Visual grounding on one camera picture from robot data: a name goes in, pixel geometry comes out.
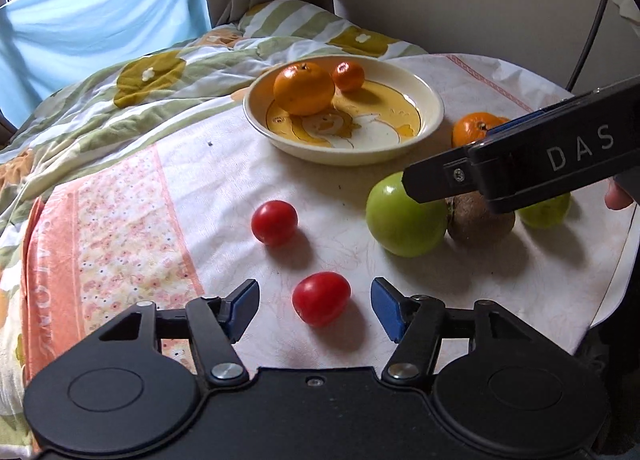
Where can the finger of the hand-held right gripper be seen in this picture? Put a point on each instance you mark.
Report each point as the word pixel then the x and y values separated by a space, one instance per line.
pixel 510 123
pixel 440 177

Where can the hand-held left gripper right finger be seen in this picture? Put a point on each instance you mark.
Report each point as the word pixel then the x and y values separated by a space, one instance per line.
pixel 385 304

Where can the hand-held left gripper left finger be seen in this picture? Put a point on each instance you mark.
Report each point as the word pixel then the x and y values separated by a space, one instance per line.
pixel 245 299

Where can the medium mandarin orange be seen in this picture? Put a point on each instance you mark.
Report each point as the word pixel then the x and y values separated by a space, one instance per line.
pixel 472 128

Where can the brown kiwi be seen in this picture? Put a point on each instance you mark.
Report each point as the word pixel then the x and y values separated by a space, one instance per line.
pixel 475 228

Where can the large green apple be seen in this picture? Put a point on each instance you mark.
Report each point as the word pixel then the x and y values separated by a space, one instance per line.
pixel 400 225

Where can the small green apple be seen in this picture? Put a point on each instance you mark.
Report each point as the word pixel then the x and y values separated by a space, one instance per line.
pixel 545 216

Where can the oblong red tomato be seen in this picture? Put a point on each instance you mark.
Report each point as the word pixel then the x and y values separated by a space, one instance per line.
pixel 321 298

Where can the round red tomato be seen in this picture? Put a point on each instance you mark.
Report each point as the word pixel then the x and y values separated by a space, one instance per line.
pixel 274 222

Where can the cream yellow printed bowl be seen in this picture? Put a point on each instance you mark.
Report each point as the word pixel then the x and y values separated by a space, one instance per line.
pixel 400 104

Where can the small mandarin orange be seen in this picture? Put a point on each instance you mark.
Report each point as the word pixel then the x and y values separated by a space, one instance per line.
pixel 348 75

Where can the white peach floral cloth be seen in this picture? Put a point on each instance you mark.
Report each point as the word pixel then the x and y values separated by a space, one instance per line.
pixel 200 220

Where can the large orange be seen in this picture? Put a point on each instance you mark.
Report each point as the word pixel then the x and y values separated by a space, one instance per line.
pixel 304 88

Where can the green striped floral quilt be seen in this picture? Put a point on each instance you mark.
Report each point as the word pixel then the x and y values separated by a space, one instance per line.
pixel 150 89

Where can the light blue cloth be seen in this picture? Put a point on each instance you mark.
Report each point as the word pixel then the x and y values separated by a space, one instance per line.
pixel 100 14

